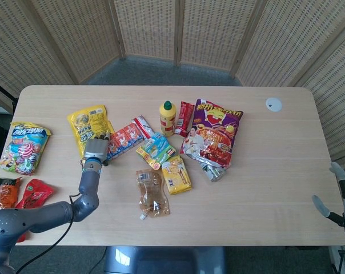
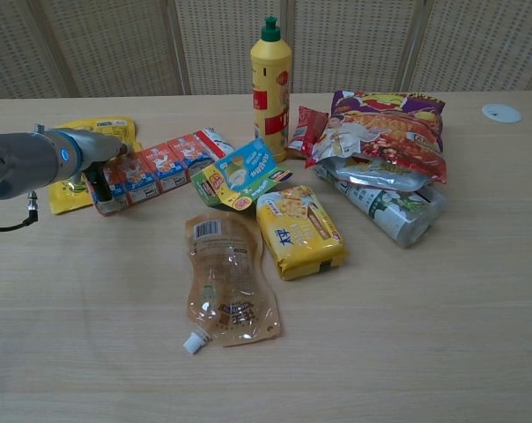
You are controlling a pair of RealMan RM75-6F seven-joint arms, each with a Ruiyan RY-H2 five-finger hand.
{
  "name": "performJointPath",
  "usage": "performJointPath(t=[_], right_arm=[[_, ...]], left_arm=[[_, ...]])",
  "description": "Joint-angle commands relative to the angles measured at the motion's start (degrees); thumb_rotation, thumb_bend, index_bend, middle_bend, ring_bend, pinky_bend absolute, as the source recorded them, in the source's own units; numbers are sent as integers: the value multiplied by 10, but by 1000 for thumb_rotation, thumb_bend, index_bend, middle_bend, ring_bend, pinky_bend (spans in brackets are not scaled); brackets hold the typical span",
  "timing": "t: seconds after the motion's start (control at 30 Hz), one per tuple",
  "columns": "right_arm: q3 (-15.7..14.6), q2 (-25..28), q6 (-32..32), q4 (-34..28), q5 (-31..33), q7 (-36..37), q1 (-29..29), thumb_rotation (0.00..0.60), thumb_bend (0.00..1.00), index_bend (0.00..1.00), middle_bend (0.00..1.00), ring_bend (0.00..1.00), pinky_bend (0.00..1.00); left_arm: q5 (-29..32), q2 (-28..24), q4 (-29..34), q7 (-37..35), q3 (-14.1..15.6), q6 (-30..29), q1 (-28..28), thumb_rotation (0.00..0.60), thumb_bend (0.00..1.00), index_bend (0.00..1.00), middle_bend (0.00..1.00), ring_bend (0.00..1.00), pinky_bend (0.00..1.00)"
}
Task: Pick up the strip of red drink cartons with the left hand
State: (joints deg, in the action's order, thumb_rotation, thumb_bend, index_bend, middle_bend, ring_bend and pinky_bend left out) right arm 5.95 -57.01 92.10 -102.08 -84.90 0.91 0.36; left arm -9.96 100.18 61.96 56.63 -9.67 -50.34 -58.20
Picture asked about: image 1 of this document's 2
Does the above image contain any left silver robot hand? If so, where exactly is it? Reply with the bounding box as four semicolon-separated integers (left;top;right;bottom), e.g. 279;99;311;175
81;132;112;167

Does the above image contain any red milk carton pack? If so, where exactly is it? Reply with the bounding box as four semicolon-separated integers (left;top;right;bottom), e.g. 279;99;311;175
106;122;145;160

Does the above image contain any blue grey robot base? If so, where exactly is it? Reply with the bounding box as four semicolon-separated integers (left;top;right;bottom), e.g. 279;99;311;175
103;245;227;274

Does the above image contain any yellow snack bag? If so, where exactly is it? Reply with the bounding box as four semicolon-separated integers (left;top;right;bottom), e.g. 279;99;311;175
67;104;116;158

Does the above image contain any red white stick packet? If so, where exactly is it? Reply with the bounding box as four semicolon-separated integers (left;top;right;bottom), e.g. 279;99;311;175
131;115;156;140

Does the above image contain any green blue snack packet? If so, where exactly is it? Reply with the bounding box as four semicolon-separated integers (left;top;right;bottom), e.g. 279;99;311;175
135;131;176;171

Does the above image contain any lollipop candy bag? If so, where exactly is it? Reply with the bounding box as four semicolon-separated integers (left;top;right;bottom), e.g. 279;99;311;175
0;122;52;176

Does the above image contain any brown liquid spout pouch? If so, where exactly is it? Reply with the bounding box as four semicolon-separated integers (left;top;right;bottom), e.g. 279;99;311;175
135;168;171;220

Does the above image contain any red snack bag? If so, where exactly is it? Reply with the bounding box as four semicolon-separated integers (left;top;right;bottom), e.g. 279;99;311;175
15;179;54;243

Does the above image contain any yellow bottle green cap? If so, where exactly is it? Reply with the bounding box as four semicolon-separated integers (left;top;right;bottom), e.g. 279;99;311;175
159;100;177;137

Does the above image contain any yellow biscuit pack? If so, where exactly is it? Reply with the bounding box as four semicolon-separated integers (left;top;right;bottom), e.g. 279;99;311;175
161;155;193;196

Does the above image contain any red sachet packet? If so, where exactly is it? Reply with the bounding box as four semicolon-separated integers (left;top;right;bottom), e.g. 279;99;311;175
174;100;195;138

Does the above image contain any orange snack bag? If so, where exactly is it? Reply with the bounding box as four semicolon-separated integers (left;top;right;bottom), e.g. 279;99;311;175
0;176;22;213

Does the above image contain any black stand pole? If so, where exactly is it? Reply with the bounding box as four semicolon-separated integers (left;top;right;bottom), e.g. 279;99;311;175
0;77;18;103

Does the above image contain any silver green crumpled packet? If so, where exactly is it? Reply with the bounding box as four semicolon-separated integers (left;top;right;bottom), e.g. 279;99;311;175
199;161;232;183

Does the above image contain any purple chips bag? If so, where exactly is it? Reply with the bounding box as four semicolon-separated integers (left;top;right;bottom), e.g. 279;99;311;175
180;98;244;168

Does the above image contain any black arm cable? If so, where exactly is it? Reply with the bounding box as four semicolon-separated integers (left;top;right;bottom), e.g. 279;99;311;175
17;193;82;274

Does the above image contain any white table cable grommet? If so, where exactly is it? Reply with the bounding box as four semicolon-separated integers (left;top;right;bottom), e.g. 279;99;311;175
265;97;283;112

